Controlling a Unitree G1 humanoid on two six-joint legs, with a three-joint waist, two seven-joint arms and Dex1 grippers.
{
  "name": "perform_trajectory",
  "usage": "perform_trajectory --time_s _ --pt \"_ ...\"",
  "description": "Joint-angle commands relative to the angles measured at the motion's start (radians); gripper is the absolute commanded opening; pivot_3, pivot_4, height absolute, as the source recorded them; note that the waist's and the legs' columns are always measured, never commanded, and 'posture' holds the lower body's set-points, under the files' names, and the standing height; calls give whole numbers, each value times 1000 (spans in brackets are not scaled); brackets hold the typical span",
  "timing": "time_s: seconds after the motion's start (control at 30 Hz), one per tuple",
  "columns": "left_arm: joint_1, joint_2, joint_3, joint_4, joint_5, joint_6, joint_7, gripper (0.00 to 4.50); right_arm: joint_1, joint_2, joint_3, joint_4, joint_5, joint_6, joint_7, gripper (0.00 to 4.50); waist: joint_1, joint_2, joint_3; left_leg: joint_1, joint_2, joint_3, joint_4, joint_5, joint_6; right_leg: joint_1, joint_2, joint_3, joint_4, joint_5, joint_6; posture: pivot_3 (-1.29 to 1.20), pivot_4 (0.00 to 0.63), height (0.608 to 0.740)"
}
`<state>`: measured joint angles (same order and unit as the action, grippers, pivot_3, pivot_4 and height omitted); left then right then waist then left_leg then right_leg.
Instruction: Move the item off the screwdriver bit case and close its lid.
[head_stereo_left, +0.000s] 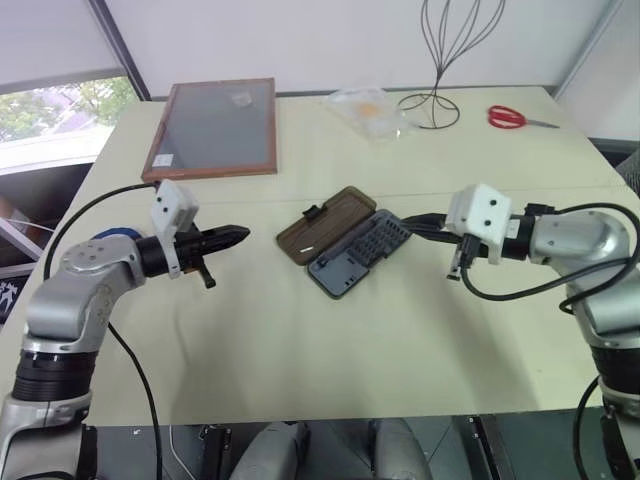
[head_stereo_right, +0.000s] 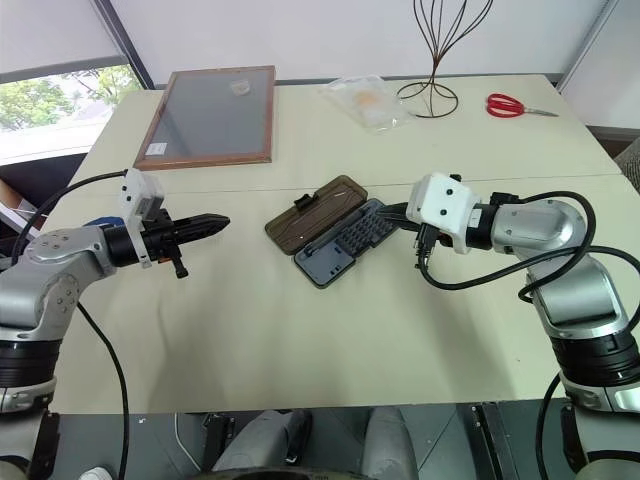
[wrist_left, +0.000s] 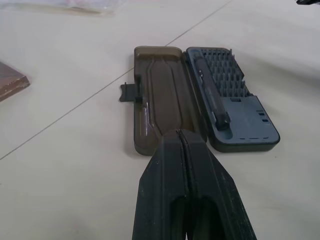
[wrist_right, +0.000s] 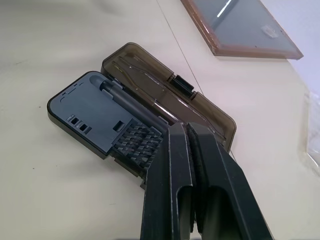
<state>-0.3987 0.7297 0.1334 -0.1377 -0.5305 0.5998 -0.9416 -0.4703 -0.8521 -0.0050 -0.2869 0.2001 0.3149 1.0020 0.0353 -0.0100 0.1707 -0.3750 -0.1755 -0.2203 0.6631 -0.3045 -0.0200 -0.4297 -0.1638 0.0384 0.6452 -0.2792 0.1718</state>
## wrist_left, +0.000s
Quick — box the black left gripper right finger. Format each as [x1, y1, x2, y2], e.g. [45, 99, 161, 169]
[178, 128, 258, 240]

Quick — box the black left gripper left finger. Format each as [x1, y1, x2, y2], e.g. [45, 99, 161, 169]
[131, 128, 189, 240]

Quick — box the dark grey bit tray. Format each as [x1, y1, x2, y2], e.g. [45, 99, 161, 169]
[118, 45, 281, 156]

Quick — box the brown wooden board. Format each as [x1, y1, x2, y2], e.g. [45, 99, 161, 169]
[0, 60, 32, 103]

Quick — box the clear plastic bag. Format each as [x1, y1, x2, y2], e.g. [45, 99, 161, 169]
[0, 0, 121, 19]

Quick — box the black screwdriver handle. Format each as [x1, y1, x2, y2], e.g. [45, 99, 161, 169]
[194, 56, 231, 132]

